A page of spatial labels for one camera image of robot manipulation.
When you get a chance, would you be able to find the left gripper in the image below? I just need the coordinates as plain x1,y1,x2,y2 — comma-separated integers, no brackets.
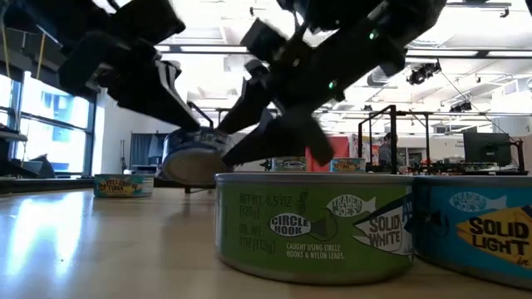
60,0,201,131

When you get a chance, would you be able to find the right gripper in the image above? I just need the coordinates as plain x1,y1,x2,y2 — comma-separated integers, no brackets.
215,45,348,168

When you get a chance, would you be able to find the green tuna can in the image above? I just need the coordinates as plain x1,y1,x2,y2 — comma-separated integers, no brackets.
272,156,308,173
214,172,416,287

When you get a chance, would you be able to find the blue tuna can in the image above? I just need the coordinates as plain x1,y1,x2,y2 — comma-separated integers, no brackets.
160,127,235,187

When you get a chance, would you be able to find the dark grey partition curtain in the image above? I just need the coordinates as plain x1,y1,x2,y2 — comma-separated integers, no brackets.
130,132,186,174

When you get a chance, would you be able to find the orange-red hanging cloth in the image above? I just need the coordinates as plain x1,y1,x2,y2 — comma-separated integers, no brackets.
306,136,351,173

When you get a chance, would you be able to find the large glass window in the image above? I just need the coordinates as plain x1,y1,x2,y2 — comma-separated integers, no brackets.
0,70,97,176

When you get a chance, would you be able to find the person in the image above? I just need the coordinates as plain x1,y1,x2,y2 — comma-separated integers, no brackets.
377,131,395,174

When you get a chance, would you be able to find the black ceiling spotlight cluster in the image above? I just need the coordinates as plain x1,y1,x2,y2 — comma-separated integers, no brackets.
406,61,442,86

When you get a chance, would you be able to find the black computer monitor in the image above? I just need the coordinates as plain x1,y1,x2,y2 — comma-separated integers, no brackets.
463,131,512,168

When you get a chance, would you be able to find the black desk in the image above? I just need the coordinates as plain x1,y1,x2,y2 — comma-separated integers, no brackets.
409,160,530,177

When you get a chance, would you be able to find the black ceiling track light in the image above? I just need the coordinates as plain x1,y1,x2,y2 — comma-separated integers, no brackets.
438,1,513,20

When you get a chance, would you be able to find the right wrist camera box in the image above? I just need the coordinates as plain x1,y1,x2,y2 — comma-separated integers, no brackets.
239,17,288,63

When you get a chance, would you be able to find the silver ventilation duct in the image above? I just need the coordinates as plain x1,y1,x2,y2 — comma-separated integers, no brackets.
366,57,411,87

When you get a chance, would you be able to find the wooden shelf black metal frame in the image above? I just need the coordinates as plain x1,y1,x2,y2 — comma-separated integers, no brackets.
185,100,398,195

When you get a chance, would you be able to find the black table frame rail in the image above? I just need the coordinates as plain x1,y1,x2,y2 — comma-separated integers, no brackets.
0,176,217,195

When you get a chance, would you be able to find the black overhead frame beam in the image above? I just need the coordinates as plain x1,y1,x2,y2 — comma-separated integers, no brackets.
154,43,532,60

